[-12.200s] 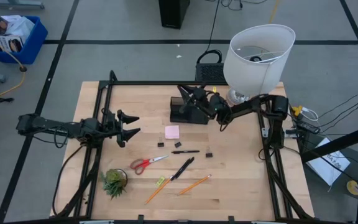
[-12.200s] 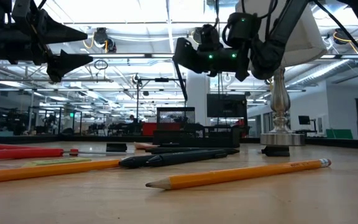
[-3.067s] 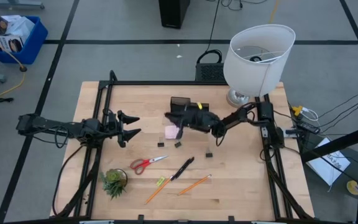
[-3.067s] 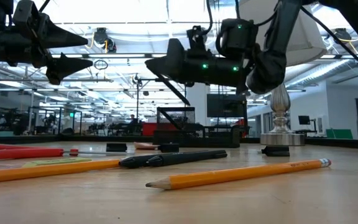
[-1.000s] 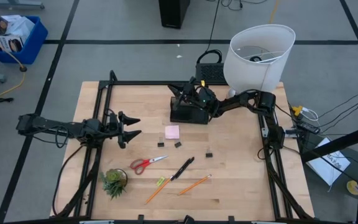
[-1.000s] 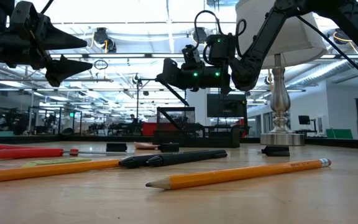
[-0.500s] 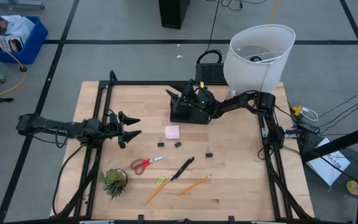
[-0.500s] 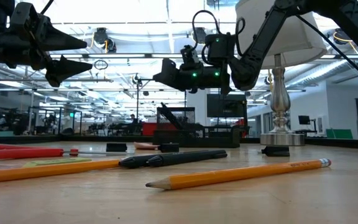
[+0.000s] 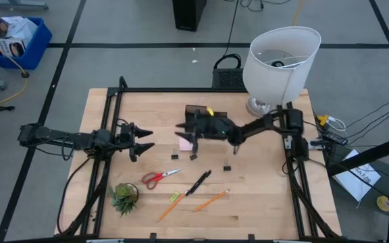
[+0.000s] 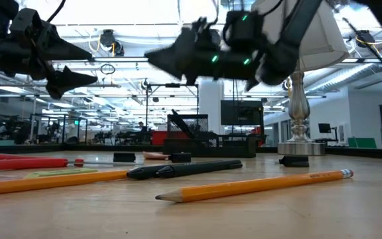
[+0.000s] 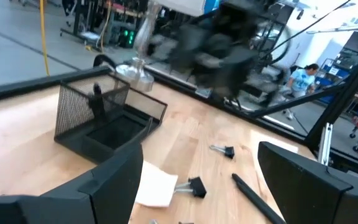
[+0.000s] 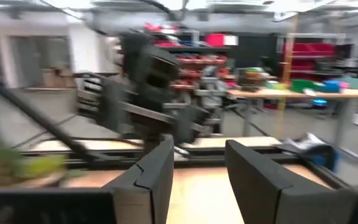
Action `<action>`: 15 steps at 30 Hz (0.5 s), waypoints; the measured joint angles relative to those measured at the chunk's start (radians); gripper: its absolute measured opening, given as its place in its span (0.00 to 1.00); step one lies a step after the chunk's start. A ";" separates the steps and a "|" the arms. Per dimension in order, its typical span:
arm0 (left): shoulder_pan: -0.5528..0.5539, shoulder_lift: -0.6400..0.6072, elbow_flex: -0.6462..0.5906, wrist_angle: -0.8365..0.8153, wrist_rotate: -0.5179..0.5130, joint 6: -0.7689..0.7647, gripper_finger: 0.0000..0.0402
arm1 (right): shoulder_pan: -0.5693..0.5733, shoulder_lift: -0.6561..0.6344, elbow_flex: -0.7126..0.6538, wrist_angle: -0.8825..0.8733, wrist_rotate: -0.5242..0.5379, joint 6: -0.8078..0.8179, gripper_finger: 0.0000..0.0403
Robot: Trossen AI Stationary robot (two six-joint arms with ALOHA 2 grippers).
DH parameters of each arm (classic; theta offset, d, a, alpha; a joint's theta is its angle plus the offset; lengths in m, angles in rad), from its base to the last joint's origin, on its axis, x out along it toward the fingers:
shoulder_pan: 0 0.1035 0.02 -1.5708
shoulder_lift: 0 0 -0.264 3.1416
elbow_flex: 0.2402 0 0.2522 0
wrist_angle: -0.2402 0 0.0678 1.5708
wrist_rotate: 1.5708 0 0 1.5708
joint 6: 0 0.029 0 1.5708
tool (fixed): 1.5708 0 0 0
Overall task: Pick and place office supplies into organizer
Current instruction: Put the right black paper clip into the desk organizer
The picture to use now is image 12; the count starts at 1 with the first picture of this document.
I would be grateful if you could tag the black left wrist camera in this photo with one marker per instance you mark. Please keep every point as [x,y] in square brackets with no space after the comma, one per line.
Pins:
[163,74]

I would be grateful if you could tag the teal tray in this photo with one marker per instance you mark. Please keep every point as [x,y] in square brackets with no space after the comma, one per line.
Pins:
[354,83]

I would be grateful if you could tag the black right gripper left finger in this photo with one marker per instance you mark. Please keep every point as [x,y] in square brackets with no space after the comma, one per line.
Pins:
[148,186]

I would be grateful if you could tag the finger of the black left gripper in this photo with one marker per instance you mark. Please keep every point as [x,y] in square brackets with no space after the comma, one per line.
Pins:
[112,104]
[191,124]

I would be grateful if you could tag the wooden workbench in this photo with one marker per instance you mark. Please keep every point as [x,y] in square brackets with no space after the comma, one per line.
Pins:
[291,93]

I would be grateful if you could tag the blue plastic bin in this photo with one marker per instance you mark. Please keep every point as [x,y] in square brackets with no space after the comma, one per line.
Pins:
[325,158]

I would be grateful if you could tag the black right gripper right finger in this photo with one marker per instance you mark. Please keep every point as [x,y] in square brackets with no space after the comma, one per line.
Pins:
[259,193]

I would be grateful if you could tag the green tray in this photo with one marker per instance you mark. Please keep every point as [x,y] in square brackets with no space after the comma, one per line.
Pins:
[303,86]

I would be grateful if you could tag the small blue tray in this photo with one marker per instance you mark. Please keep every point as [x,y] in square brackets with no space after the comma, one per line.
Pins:
[330,86]

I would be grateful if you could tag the white printed package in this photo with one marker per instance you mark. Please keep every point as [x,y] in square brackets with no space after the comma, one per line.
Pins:
[303,141]

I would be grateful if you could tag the white sign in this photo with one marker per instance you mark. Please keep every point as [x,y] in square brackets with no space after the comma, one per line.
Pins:
[230,40]

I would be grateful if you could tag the red bin rack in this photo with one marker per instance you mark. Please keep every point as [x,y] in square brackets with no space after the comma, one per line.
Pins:
[309,57]

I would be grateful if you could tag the green succulent in pot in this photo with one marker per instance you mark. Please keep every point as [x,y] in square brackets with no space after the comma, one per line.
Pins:
[26,168]

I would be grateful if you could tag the shelf rack with bins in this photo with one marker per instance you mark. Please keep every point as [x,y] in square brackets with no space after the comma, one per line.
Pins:
[197,62]

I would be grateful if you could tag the red storage bin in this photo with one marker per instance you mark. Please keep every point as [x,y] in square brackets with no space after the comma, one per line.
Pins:
[214,40]

